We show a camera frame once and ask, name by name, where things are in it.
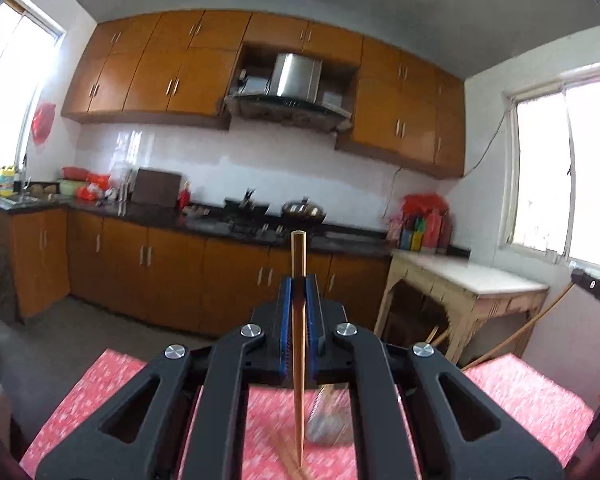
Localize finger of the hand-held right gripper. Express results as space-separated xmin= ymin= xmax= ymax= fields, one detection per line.
xmin=571 ymin=268 xmax=600 ymax=318

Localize red floral tablecloth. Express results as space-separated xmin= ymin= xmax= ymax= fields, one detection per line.
xmin=20 ymin=349 xmax=595 ymax=480

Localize dark red thermos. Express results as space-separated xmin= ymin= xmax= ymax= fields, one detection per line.
xmin=440 ymin=212 xmax=454 ymax=255

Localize yellow detergent bottle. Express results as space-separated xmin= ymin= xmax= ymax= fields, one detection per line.
xmin=0 ymin=165 xmax=19 ymax=198

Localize cream wooden side table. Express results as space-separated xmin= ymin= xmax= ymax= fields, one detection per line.
xmin=375 ymin=250 xmax=550 ymax=367

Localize wooden wall cabinets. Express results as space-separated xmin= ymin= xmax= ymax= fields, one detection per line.
xmin=61 ymin=9 xmax=467 ymax=180

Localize black wok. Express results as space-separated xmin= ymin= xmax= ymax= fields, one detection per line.
xmin=224 ymin=187 xmax=271 ymax=214

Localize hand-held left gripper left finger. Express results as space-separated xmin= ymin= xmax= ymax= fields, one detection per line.
xmin=35 ymin=275 xmax=293 ymax=480

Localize black kitchen countertop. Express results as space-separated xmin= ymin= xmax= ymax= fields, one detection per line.
xmin=0 ymin=194 xmax=392 ymax=257

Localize clear condiment bottle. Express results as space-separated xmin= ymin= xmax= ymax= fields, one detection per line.
xmin=387 ymin=215 xmax=404 ymax=249

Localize dark cutting board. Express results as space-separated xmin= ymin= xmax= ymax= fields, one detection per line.
xmin=131 ymin=168 xmax=183 ymax=209

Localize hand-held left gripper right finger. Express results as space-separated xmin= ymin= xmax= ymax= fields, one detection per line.
xmin=305 ymin=275 xmax=566 ymax=480

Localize red plastic bags bundle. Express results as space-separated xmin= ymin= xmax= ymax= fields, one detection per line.
xmin=402 ymin=192 xmax=449 ymax=216

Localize bright window with brown frame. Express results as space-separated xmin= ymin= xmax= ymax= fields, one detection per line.
xmin=0 ymin=0 xmax=67 ymax=169

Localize lidded steel wok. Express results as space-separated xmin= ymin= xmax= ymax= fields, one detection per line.
xmin=281 ymin=199 xmax=327 ymax=224

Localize steel wire utensil holder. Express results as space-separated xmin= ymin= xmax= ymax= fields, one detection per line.
xmin=307 ymin=385 xmax=354 ymax=446

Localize white wall cable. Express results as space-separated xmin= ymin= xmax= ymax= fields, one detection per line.
xmin=462 ymin=109 xmax=509 ymax=179

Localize black gas stove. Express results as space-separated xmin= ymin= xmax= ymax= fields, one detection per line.
xmin=225 ymin=215 xmax=327 ymax=239

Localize wooden base cabinets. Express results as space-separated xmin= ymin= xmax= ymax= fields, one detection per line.
xmin=0 ymin=207 xmax=393 ymax=339

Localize steel range hood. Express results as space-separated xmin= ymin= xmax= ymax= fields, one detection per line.
xmin=224 ymin=53 xmax=354 ymax=134

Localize white sliding window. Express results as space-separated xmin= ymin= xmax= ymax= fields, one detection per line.
xmin=500 ymin=61 xmax=600 ymax=272

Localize red hanging plastic bag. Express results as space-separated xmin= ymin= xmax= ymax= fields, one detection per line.
xmin=31 ymin=102 xmax=57 ymax=145

